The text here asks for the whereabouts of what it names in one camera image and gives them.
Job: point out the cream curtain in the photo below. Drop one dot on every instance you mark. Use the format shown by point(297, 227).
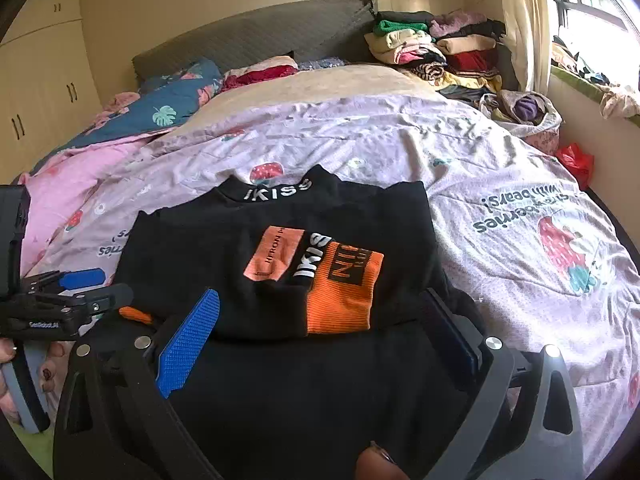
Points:
point(525, 25)

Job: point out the blue leaf print quilt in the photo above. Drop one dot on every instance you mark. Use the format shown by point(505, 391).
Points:
point(150, 110)

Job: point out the lilac strawberry print duvet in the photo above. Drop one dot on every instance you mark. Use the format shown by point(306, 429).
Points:
point(500, 210)

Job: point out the green windowsill cushion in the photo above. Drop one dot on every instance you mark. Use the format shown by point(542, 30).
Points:
point(580, 89)

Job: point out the red and white pillow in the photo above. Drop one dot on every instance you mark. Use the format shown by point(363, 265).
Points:
point(255, 77)

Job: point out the grey quilted headboard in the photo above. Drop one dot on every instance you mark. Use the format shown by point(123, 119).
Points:
point(250, 35)

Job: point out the pink floral quilt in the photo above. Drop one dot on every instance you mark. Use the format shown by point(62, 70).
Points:
point(65, 185)

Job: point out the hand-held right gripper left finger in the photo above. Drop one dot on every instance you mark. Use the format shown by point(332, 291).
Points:
point(187, 345)

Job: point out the person's left hand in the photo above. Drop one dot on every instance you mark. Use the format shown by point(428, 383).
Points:
point(50, 367)

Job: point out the pile of folded clothes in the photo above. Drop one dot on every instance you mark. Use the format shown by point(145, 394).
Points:
point(435, 50)

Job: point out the person's right hand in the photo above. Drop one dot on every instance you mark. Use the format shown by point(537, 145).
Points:
point(382, 465)

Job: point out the cream wardrobe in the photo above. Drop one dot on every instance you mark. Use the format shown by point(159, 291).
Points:
point(45, 85)

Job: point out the black sweater with orange cuffs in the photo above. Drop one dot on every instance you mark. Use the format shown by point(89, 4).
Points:
point(280, 385)

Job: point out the red plastic bag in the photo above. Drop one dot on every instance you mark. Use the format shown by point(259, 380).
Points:
point(575, 160)

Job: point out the blue patterned cloth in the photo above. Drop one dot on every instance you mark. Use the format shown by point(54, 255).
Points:
point(322, 63)

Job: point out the cloth bag with purple garment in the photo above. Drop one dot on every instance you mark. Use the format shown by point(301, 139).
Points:
point(525, 110)

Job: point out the window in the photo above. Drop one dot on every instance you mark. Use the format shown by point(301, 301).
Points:
point(600, 20)

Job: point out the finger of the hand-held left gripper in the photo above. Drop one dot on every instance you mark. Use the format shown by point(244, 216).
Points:
point(107, 297)
point(82, 279)

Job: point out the heap of clothes on windowsill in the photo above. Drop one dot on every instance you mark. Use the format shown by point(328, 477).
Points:
point(620, 100)

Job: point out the beige blanket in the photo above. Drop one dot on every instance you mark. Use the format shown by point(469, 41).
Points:
point(325, 91)

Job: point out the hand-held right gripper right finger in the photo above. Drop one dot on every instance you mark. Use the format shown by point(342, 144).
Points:
point(452, 332)

